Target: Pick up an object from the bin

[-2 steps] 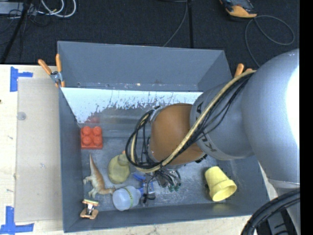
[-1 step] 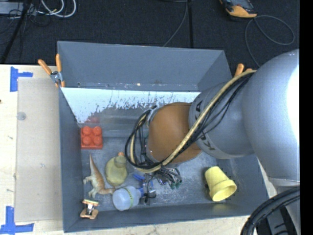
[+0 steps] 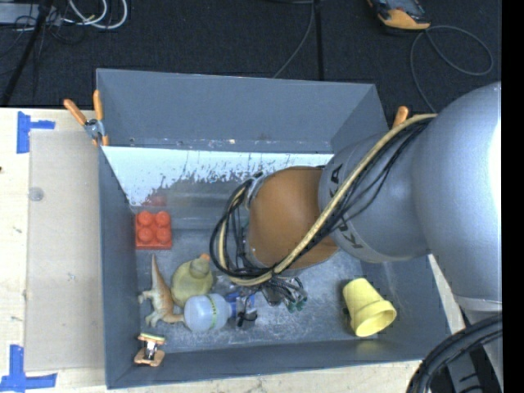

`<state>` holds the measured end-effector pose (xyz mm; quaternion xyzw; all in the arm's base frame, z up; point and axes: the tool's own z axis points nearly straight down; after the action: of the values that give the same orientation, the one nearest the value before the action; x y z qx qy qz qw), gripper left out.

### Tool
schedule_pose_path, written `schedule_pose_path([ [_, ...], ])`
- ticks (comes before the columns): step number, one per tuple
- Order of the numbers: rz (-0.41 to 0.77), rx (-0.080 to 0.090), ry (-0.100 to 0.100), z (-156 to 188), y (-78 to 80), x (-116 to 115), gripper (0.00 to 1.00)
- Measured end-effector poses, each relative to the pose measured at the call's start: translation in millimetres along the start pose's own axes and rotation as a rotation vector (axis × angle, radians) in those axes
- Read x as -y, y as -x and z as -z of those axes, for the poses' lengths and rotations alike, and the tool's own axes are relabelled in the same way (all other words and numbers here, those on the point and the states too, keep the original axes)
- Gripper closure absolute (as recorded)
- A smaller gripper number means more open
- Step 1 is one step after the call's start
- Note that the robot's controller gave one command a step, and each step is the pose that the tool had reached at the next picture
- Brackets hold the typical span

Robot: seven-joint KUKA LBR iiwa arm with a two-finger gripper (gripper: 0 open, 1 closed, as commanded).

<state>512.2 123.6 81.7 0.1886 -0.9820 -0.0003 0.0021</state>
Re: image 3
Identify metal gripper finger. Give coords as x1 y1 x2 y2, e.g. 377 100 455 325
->
233 292 258 309
235 308 260 329

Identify white plastic bottle blue cap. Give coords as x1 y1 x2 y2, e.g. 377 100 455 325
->
183 293 246 333

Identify yellow rubber duck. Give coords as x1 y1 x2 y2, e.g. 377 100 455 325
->
169 253 215 309

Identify tan toy dinosaur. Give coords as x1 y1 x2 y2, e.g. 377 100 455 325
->
138 254 187 328

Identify yellow plastic cup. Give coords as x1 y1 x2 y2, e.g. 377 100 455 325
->
341 277 399 338

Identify orange toy building brick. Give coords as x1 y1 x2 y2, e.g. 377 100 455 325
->
134 210 174 251

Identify grey metal bin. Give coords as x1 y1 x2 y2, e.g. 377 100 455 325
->
94 68 452 391

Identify pale wood flat board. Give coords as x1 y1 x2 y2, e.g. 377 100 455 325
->
23 130 108 374

